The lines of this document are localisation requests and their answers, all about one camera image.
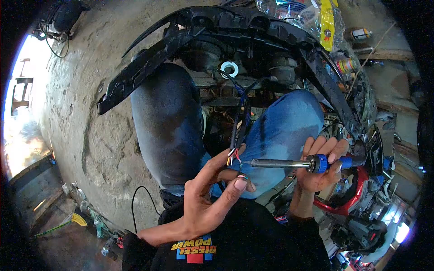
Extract black round object with cables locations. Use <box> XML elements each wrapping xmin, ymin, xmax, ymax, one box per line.
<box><xmin>33</xmin><ymin>0</ymin><xmax>84</xmax><ymax>59</ymax></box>

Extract black plastic motorcycle body panel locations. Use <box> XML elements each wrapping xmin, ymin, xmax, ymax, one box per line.
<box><xmin>96</xmin><ymin>5</ymin><xmax>364</xmax><ymax>140</ymax></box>

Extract person's left thumb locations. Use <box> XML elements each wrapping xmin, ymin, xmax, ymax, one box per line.
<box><xmin>217</xmin><ymin>178</ymin><xmax>248</xmax><ymax>217</ymax></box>

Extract white tape roll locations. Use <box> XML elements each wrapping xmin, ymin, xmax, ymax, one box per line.
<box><xmin>220</xmin><ymin>61</ymin><xmax>239</xmax><ymax>80</ymax></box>

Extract wooden plank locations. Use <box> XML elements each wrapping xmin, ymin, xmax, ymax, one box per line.
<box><xmin>354</xmin><ymin>47</ymin><xmax>415</xmax><ymax>62</ymax></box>

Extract person's left middle finger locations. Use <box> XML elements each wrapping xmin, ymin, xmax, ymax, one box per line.
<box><xmin>219</xmin><ymin>169</ymin><xmax>257</xmax><ymax>192</ymax></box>

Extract red motorcycle fairing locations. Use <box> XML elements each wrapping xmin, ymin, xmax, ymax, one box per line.
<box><xmin>313</xmin><ymin>166</ymin><xmax>370</xmax><ymax>217</ymax></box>

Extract striped can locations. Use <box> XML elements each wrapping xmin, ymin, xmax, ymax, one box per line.
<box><xmin>335</xmin><ymin>57</ymin><xmax>357</xmax><ymax>74</ymax></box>

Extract person's legs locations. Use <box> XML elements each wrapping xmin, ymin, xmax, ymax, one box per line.
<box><xmin>130</xmin><ymin>62</ymin><xmax>325</xmax><ymax>200</ymax></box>

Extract person's right hand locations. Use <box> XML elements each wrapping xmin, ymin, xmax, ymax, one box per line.
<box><xmin>295</xmin><ymin>135</ymin><xmax>350</xmax><ymax>194</ymax></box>

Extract white spray can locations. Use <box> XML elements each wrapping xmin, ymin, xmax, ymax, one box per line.
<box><xmin>350</xmin><ymin>28</ymin><xmax>373</xmax><ymax>41</ymax></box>

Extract person's right fingers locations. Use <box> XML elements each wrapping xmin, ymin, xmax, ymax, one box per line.
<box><xmin>301</xmin><ymin>135</ymin><xmax>350</xmax><ymax>175</ymax></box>

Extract blue handled soldering iron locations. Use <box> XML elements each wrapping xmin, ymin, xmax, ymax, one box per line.
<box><xmin>242</xmin><ymin>154</ymin><xmax>367</xmax><ymax>174</ymax></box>

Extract yellow green broom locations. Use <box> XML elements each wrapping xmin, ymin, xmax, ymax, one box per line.
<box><xmin>33</xmin><ymin>212</ymin><xmax>88</xmax><ymax>238</ymax></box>

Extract clear plastic bottle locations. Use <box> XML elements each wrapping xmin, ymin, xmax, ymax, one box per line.
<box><xmin>101</xmin><ymin>237</ymin><xmax>116</xmax><ymax>257</ymax></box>

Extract clear plastic bags with yellow packet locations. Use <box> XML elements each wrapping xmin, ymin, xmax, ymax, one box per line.
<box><xmin>256</xmin><ymin>0</ymin><xmax>347</xmax><ymax>52</ymax></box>

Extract black multicolour wire bundle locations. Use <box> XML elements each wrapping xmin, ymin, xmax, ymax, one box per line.
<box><xmin>218</xmin><ymin>69</ymin><xmax>272</xmax><ymax>167</ymax></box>

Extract person's left hand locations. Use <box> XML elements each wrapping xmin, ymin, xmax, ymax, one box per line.
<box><xmin>182</xmin><ymin>145</ymin><xmax>257</xmax><ymax>235</ymax></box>

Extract black engine part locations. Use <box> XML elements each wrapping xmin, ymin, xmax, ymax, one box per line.
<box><xmin>330</xmin><ymin>217</ymin><xmax>388</xmax><ymax>255</ymax></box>

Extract thin black cable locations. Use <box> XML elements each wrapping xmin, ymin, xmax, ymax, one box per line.
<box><xmin>131</xmin><ymin>185</ymin><xmax>160</xmax><ymax>234</ymax></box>

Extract person's body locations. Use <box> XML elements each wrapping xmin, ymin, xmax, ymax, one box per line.
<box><xmin>121</xmin><ymin>197</ymin><xmax>332</xmax><ymax>271</ymax></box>

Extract person's left index finger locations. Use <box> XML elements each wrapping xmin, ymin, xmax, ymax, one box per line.
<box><xmin>199</xmin><ymin>145</ymin><xmax>247</xmax><ymax>183</ymax></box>

